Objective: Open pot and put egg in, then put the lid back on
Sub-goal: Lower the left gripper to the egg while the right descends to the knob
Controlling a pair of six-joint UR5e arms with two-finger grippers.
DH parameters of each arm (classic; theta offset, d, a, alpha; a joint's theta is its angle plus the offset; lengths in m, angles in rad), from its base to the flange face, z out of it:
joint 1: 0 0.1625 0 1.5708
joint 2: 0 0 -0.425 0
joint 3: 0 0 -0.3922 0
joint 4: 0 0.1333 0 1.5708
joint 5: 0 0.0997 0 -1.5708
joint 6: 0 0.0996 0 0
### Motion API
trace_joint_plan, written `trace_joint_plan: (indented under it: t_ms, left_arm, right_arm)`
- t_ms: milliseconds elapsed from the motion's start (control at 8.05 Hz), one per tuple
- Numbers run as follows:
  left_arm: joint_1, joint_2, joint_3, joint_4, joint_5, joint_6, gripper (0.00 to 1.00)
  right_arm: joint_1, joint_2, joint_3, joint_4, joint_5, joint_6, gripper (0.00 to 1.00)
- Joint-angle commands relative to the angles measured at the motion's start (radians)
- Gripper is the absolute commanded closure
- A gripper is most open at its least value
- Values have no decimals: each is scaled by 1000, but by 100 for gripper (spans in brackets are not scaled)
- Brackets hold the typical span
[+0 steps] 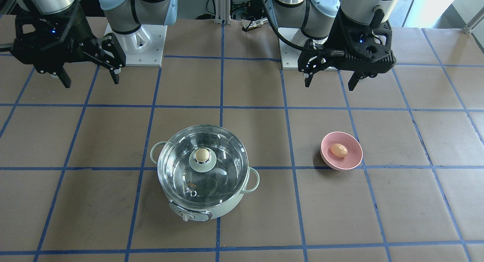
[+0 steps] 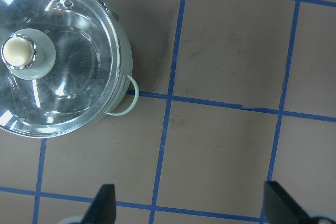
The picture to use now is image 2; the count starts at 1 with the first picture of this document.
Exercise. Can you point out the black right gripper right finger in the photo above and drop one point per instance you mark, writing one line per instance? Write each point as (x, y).
(281, 208)

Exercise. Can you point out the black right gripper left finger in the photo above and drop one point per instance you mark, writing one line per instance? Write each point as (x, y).
(103, 207)

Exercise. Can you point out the pale green electric pot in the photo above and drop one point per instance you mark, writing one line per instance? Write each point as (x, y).
(126, 67)

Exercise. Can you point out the glass pot lid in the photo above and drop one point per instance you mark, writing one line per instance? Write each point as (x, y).
(74, 70)

